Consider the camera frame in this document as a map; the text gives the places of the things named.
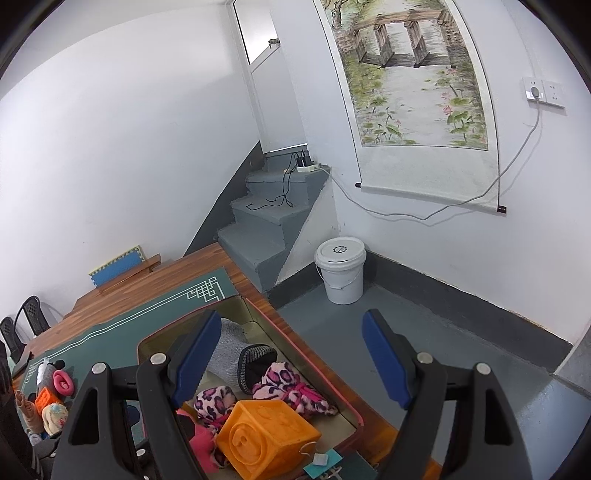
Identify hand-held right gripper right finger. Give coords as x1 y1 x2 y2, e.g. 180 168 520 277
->
361 308 534 480

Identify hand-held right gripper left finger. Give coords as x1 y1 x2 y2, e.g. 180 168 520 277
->
50 308 223 480

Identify grey knitted sock black cuff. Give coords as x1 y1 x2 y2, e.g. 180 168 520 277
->
205 318 278 395

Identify pastel patterned sock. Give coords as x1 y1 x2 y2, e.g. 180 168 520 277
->
41 401 69 438

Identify red-orange toy cube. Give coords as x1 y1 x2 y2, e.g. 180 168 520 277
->
34 387 64 413

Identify pink leopard print sock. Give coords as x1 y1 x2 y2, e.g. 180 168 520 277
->
178 361 340 472

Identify yellow-orange toy cube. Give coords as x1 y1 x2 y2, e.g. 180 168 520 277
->
215 399 322 480

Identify teal binder clip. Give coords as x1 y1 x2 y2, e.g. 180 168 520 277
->
299 440 345 480

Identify green table mat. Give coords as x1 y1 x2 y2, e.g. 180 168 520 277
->
21 267 238 444

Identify grey and pink sock bundle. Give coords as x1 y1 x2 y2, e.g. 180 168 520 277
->
36 361 60 388

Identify white lidded bucket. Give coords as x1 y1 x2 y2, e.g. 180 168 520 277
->
314 237 368 306

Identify wooden bench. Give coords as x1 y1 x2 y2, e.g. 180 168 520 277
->
98 254 162 296

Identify blue foam mat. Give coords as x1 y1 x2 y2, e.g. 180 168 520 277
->
89 246 145 288

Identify grey stairs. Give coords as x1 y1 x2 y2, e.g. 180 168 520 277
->
217 147 333 294

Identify hanging scroll painting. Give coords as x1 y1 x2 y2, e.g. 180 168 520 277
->
313 0 508 214

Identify door window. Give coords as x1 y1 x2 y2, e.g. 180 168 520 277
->
232 0 280 65

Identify pink ring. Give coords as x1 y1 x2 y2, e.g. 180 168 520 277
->
52 370 78 397

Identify black cable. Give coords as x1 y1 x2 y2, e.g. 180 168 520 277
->
245 152 305 210

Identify grey cable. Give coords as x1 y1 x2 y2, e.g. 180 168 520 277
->
330 90 543 223

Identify white wall socket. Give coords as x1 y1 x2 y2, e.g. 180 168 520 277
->
522 76 566 110

